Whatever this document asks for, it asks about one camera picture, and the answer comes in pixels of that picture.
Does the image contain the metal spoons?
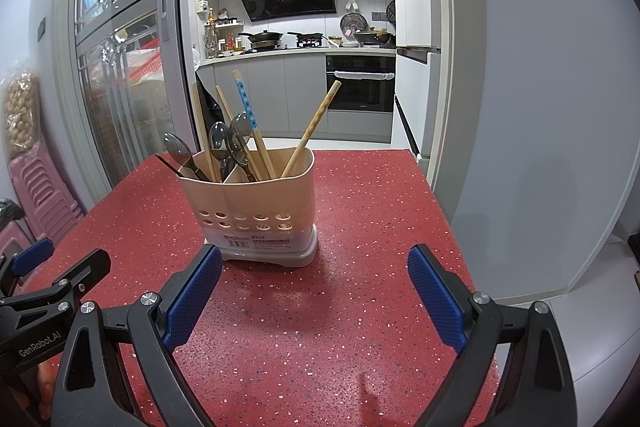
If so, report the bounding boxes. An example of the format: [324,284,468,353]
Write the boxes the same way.
[215,86,263,182]

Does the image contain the black built-in oven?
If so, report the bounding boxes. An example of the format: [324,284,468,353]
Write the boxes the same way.
[325,54,396,112]

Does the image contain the round metal steamer rack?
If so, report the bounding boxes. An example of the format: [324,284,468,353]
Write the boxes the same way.
[340,13,368,38]

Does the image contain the grey kitchen base cabinets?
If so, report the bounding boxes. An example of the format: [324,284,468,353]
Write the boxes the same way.
[197,54,396,142]

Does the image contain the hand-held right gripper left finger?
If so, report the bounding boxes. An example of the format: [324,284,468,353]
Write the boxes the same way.
[50,244,223,427]

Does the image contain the plain wooden chopstick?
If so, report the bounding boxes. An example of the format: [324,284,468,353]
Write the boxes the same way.
[191,82,221,182]

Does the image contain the white towel on oven handle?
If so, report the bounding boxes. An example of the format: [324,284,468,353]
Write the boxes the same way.
[334,70,396,82]

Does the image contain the blue patterned wooden chopstick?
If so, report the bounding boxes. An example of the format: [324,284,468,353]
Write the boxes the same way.
[232,70,276,180]

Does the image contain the black wok with rim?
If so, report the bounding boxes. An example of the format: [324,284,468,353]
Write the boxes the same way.
[240,31,285,50]

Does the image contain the beige plastic cutlery holder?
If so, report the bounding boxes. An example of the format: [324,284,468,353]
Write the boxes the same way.
[178,147,319,267]

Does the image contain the person's left hand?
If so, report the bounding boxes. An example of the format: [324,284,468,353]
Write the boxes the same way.
[30,352,60,415]

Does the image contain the glass sliding door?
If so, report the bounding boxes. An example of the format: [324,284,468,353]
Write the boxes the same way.
[52,0,193,192]

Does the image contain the spice rack with bottles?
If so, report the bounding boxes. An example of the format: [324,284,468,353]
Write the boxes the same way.
[204,7,246,58]

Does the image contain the black wok with food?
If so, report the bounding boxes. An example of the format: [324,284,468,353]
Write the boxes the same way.
[354,29,396,46]

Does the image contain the black bag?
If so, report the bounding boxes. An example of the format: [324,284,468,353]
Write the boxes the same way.
[0,199,23,223]

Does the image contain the single pink plastic stool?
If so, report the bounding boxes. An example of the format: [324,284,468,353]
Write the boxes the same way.
[0,219,37,258]

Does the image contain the stack of pink plastic stools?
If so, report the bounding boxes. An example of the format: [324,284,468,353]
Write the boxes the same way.
[7,147,86,243]

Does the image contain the red plastic basket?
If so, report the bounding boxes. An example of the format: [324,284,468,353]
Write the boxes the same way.
[125,37,163,82]

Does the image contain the yellow patterned wooden chopstick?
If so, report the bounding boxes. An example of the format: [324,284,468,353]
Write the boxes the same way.
[280,79,342,178]

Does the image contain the bag of pale round snacks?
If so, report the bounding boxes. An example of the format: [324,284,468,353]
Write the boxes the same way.
[1,74,40,158]

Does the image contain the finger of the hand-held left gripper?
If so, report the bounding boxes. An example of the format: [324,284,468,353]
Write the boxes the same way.
[0,238,55,281]
[0,249,112,309]

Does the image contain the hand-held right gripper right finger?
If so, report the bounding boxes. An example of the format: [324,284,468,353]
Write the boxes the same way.
[407,243,578,427]

